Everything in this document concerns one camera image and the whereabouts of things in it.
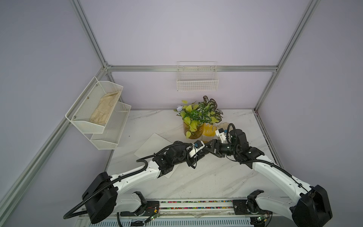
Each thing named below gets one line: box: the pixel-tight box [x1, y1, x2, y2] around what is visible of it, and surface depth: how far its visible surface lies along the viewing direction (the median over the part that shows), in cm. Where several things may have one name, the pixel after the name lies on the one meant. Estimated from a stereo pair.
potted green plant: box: [173, 95, 224, 140], surface depth 88 cm
